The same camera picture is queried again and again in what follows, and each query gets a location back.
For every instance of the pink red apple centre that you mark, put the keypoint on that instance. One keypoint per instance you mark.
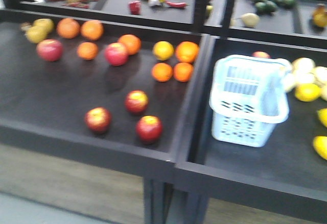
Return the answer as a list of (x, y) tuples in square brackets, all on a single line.
[(116, 54)]

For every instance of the yellow pear apple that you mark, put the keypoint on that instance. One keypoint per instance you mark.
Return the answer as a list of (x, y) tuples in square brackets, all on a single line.
[(45, 23), (36, 34)]

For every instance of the red apple front right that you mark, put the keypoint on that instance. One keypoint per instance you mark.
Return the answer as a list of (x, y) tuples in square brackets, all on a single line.
[(149, 129)]

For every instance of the yellow pear apple upper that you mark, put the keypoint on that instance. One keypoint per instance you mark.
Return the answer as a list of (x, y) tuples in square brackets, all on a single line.
[(45, 23)]

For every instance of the orange back left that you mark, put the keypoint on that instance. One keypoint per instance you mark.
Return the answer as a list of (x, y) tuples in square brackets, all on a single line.
[(68, 28)]

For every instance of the pink red apple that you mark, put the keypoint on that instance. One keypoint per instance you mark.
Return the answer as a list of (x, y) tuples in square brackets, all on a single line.
[(50, 50), (116, 54)]

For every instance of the white pear large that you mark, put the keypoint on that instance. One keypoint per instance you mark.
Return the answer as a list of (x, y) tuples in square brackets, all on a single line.
[(250, 20)]

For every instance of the red chili pepper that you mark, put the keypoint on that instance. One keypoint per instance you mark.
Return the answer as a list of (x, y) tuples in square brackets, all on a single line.
[(181, 5)]

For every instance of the yellow lemon near basket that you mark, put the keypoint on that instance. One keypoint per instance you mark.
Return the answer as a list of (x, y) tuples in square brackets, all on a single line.
[(307, 92)]

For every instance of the red apple middle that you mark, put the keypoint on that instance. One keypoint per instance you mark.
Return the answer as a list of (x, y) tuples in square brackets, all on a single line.
[(136, 101)]

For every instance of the yellow round citrus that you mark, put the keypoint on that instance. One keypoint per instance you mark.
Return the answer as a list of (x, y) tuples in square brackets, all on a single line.
[(163, 50)]

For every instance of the pink red apple left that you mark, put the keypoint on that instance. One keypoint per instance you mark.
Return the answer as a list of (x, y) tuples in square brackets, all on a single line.
[(50, 50)]

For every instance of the yellow pear apple lower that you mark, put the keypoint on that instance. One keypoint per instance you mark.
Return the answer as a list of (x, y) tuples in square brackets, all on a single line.
[(36, 34)]

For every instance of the small tangerine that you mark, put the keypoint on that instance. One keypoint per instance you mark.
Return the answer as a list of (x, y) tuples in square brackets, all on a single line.
[(162, 72), (183, 71)]

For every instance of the black wood produce display stand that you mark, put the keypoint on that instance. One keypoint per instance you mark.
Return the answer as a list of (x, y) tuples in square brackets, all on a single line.
[(43, 107)]

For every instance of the small tangerine right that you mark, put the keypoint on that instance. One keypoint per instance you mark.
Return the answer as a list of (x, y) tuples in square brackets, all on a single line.
[(183, 71)]

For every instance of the red bell pepper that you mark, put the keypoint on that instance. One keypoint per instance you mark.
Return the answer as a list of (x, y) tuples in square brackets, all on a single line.
[(134, 7)]

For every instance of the orange behind centre apple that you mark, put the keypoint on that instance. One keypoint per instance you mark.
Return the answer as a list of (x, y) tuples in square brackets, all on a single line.
[(131, 42)]

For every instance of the small orange left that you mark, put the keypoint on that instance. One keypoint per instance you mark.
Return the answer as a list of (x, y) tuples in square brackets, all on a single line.
[(87, 50)]

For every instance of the light blue plastic basket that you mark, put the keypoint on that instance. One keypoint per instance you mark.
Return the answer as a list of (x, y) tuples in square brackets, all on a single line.
[(248, 99)]

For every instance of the large orange right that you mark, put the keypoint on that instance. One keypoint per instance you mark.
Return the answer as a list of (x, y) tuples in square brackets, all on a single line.
[(187, 51)]

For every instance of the yellow lemon right lower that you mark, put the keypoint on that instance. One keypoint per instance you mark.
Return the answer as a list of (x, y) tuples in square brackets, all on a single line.
[(319, 145)]

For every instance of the red apple front left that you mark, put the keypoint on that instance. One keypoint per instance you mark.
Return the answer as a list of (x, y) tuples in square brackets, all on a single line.
[(98, 120)]

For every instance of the white garlic bulb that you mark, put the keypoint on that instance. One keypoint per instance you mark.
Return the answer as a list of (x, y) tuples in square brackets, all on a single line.
[(154, 3)]

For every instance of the pink apple behind basket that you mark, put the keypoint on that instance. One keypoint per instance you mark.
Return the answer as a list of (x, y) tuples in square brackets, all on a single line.
[(261, 54)]

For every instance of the small tangerine left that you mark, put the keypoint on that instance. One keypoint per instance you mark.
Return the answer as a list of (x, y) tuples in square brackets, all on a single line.
[(162, 72)]

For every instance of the yellow lemon right upper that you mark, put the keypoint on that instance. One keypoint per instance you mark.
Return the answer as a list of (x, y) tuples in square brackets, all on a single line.
[(322, 116)]

